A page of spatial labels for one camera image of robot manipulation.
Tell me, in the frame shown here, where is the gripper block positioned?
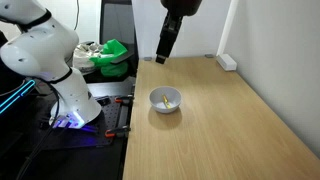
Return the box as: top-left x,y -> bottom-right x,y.
155,0 -> 203,65

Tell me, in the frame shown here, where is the grey round bowl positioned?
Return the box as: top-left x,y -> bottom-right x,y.
148,85 -> 183,115

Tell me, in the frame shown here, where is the black flat panel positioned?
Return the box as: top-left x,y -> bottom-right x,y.
99,0 -> 138,46

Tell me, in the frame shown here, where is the white vertical beam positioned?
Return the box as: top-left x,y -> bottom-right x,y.
216,0 -> 240,57

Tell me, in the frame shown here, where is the white rectangular box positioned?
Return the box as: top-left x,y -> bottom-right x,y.
216,53 -> 238,72

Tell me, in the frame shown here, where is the white crumpled plastic bag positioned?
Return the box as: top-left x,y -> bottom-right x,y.
72,41 -> 104,75

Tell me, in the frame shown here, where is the black case with cyan strip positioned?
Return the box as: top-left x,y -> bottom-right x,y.
0,76 -> 37,116

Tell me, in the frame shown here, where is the black clamp with orange handle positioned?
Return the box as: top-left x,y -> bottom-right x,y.
114,94 -> 135,105
104,125 -> 132,139

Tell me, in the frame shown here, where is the thin hanging wall cable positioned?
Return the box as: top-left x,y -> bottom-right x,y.
73,0 -> 81,32

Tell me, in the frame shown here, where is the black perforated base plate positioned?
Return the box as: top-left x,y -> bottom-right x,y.
33,94 -> 132,150

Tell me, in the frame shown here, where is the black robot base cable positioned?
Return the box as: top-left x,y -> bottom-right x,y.
15,83 -> 62,180

